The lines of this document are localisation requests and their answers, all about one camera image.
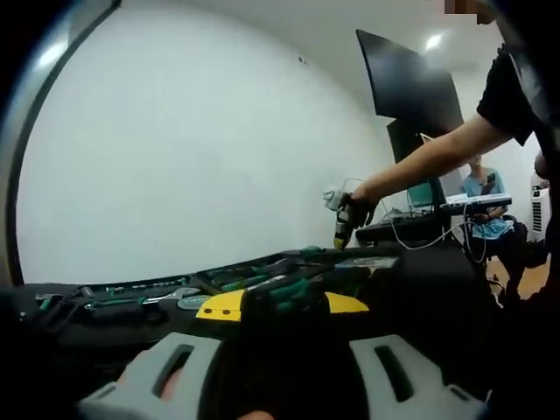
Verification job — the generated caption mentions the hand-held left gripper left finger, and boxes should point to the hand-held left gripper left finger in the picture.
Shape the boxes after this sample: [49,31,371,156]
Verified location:
[78,290,263,420]

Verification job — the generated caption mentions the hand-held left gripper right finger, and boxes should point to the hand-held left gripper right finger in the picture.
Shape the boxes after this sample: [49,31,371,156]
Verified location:
[305,291,487,420]

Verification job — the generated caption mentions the green handled pliers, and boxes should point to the green handled pliers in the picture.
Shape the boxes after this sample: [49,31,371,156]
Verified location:
[257,274,325,311]

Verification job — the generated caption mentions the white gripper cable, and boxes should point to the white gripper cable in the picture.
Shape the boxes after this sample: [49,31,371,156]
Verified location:
[339,177,489,263]

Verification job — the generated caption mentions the green hex key set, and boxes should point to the green hex key set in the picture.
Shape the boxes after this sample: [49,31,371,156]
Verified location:
[83,295,149,310]

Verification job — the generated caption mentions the person's left hand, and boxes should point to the person's left hand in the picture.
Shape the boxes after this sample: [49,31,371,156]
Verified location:
[116,351,154,389]

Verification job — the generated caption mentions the green handled screwdriver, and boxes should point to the green handled screwdriver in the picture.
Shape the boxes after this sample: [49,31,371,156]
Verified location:
[218,273,267,291]

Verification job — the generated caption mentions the black toolbox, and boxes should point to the black toolbox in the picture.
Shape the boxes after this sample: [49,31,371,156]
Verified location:
[33,245,406,345]

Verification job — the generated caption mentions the small silver green tool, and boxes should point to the small silver green tool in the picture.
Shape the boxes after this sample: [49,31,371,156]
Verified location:
[36,291,62,314]

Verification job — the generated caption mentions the black desk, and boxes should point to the black desk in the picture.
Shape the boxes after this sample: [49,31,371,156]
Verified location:
[354,216,463,250]

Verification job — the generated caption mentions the silver adjustable wrench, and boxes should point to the silver adjustable wrench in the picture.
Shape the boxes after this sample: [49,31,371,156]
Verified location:
[142,286,199,304]

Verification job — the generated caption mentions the white tower appliance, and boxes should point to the white tower appliance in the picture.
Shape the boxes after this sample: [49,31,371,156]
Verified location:
[530,171,549,244]

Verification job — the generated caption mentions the person's right hand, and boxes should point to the person's right hand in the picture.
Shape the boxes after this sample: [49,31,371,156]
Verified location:
[347,187,382,229]

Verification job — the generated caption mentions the large black monitor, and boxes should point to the large black monitor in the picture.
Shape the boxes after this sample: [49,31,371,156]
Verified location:
[355,29,465,165]

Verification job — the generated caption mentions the white keyboard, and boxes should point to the white keyboard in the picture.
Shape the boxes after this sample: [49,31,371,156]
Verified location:
[439,194,513,215]

